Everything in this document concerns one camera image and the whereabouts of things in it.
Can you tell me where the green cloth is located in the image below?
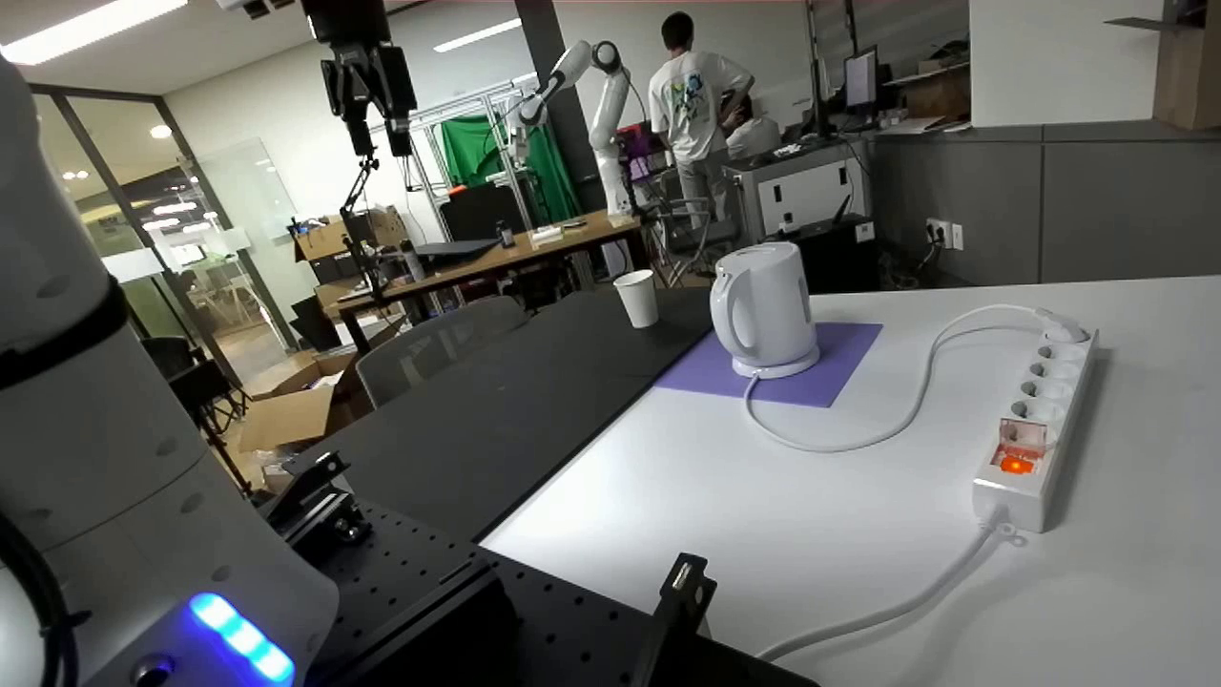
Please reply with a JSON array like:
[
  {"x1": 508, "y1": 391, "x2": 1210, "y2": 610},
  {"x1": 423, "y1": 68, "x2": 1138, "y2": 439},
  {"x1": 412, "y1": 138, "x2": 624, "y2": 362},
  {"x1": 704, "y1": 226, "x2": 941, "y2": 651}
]
[{"x1": 433, "y1": 111, "x2": 582, "y2": 228}]

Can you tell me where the grey office chair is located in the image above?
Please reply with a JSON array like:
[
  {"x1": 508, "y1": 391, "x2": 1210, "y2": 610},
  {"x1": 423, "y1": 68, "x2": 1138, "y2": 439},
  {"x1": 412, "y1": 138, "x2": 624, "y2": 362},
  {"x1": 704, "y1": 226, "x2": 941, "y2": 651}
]
[{"x1": 351, "y1": 296, "x2": 532, "y2": 415}]

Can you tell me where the white kettle cable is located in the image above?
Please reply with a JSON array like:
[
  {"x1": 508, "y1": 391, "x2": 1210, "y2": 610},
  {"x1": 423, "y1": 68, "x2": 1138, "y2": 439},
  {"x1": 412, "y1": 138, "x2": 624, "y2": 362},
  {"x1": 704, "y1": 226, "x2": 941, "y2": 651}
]
[{"x1": 738, "y1": 302, "x2": 1097, "y2": 457}]

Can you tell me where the white cabinet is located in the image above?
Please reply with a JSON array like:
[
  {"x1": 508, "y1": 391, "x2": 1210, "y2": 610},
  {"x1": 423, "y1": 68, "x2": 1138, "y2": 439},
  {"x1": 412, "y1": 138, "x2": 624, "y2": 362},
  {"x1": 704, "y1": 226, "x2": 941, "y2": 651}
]
[{"x1": 733, "y1": 143, "x2": 881, "y2": 245}]

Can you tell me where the open cardboard box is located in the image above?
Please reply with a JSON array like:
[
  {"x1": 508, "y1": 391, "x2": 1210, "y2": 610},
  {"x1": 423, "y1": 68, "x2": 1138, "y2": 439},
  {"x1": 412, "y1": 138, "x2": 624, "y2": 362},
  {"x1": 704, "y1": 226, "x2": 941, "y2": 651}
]
[{"x1": 225, "y1": 348, "x2": 373, "y2": 495}]

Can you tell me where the white power strip red switch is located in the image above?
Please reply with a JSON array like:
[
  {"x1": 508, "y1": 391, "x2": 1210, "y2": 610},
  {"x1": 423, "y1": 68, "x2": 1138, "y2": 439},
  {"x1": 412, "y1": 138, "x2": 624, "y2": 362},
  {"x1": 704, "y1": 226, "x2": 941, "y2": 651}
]
[{"x1": 969, "y1": 322, "x2": 1102, "y2": 537}]

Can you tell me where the black perforated breadboard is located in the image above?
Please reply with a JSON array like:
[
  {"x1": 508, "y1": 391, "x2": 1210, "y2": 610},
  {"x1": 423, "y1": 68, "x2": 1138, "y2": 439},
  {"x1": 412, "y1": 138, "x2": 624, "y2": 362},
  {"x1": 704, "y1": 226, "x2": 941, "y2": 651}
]
[{"x1": 260, "y1": 483, "x2": 819, "y2": 687}]

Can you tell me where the small brown cardboard box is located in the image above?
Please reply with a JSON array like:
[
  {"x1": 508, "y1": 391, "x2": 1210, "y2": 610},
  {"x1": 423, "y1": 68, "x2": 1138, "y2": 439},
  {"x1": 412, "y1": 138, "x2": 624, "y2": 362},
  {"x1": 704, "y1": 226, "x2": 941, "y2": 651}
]
[{"x1": 289, "y1": 208, "x2": 417, "y2": 269}]

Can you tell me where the wooden desk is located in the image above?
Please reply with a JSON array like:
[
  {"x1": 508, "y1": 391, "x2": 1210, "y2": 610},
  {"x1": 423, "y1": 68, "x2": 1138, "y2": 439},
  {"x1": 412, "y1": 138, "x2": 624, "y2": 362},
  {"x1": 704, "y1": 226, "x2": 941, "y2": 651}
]
[{"x1": 312, "y1": 208, "x2": 647, "y2": 357}]

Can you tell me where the white wall outlet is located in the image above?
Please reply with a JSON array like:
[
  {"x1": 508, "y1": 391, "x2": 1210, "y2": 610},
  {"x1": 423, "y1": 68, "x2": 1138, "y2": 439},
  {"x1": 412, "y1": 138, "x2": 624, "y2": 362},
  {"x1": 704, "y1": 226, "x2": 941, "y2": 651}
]
[{"x1": 924, "y1": 216, "x2": 969, "y2": 258}]

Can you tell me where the long ceiling light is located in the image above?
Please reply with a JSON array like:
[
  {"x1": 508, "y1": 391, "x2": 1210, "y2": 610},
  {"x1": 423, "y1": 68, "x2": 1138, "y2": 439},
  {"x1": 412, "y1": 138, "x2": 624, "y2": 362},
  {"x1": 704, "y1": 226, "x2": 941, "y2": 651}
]
[{"x1": 0, "y1": 0, "x2": 192, "y2": 73}]

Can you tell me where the black tripod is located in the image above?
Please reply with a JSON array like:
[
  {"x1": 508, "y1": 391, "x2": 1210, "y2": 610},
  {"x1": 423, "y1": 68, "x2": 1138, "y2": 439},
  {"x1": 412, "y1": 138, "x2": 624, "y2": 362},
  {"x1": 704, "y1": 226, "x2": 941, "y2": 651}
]
[{"x1": 330, "y1": 151, "x2": 394, "y2": 306}]

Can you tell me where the white power strip cable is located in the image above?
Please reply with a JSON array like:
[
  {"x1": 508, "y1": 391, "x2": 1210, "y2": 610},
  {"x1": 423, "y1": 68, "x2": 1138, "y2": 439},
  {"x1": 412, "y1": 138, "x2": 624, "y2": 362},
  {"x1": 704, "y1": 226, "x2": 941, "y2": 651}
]
[{"x1": 759, "y1": 507, "x2": 1022, "y2": 670}]

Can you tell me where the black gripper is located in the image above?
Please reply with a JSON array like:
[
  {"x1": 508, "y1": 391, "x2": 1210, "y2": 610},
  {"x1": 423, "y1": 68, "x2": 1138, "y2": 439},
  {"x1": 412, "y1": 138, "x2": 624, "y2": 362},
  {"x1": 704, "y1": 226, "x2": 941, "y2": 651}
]
[{"x1": 301, "y1": 0, "x2": 423, "y2": 162}]

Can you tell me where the person in white shirt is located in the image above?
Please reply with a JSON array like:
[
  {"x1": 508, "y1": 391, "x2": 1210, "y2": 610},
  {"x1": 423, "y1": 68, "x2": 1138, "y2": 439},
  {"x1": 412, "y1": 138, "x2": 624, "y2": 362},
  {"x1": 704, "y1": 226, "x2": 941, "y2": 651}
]
[{"x1": 640, "y1": 7, "x2": 759, "y2": 240}]

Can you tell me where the white paper cup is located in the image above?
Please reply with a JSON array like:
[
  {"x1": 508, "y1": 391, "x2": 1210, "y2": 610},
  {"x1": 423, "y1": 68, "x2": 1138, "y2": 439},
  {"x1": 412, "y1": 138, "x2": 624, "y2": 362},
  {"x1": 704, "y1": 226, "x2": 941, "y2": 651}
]
[{"x1": 610, "y1": 269, "x2": 663, "y2": 336}]

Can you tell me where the black metal bracket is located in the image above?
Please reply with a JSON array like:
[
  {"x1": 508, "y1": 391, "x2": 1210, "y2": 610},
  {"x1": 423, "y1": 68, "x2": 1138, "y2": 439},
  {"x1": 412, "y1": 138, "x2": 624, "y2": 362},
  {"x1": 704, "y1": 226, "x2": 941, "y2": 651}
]
[{"x1": 624, "y1": 549, "x2": 722, "y2": 687}]

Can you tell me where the short ceiling light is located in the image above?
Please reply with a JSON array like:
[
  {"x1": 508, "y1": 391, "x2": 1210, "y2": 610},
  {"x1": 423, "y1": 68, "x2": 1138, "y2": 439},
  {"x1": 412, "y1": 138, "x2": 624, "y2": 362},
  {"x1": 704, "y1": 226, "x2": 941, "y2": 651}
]
[{"x1": 426, "y1": 15, "x2": 527, "y2": 58}]

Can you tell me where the black computer monitor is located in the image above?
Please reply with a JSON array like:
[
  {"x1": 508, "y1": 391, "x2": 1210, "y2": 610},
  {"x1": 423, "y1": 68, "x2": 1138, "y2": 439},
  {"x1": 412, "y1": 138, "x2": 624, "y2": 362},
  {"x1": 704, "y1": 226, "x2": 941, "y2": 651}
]
[{"x1": 839, "y1": 46, "x2": 885, "y2": 120}]

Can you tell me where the black table clamp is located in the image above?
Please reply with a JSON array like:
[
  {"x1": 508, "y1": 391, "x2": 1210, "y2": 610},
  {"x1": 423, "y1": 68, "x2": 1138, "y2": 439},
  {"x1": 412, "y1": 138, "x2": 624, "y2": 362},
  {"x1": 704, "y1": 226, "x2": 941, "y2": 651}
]
[{"x1": 261, "y1": 445, "x2": 373, "y2": 554}]

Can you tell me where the white electric kettle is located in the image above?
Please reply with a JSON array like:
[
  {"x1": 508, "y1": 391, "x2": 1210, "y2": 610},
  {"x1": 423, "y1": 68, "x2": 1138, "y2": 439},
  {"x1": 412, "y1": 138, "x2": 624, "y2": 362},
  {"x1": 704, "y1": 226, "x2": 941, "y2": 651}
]
[{"x1": 704, "y1": 237, "x2": 822, "y2": 383}]

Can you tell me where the purple mat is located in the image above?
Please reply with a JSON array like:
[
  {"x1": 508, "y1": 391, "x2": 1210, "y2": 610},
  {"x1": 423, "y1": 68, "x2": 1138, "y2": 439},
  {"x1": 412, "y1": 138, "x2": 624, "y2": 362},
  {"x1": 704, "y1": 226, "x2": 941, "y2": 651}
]
[{"x1": 653, "y1": 319, "x2": 885, "y2": 413}]

